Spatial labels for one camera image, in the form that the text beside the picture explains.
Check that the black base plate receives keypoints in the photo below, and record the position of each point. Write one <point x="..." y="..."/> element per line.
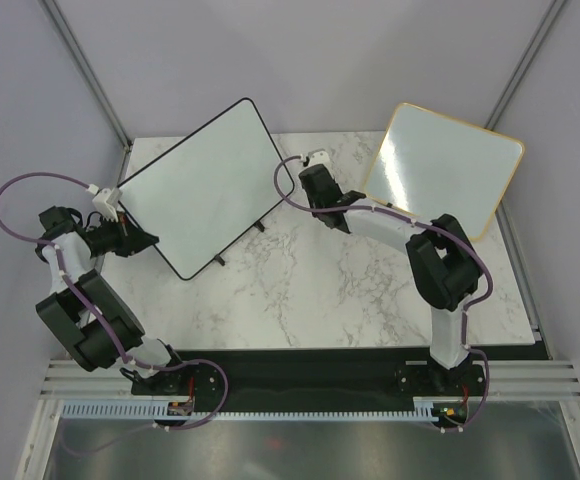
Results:
<point x="207" y="387"/>

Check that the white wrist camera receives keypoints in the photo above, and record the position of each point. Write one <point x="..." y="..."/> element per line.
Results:
<point x="320" y="156"/>
<point x="105" y="201"/>

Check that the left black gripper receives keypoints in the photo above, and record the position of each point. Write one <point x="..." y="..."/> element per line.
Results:
<point x="123" y="235"/>

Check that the white slotted cable duct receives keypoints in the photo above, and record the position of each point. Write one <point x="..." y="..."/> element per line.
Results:
<point x="163" y="410"/>

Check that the orange-framed whiteboard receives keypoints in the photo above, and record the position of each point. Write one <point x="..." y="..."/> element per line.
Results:
<point x="429" y="164"/>

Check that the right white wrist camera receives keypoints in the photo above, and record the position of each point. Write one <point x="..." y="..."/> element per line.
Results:
<point x="320" y="156"/>

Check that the aluminium frame rail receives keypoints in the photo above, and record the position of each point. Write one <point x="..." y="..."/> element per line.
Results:
<point x="515" y="379"/>

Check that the black whiteboard stand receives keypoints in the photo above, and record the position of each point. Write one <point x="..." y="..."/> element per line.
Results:
<point x="219" y="259"/>

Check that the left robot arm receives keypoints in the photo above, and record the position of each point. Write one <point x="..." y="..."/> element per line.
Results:
<point x="85" y="314"/>

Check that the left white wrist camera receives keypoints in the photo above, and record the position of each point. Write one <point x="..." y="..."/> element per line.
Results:
<point x="105" y="201"/>

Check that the black-framed whiteboard with writing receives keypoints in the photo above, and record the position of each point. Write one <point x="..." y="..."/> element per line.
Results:
<point x="209" y="189"/>

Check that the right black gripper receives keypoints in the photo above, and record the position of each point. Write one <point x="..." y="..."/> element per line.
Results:
<point x="332" y="178"/>

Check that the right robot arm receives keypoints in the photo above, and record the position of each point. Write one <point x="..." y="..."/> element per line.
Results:
<point x="445" y="275"/>

